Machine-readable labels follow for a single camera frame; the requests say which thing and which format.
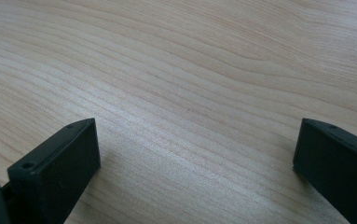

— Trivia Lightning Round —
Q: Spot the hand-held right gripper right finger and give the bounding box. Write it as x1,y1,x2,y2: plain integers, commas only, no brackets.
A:
292,118,357,224

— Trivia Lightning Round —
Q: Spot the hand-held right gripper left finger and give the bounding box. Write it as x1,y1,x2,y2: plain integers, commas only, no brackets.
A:
7,118,102,224

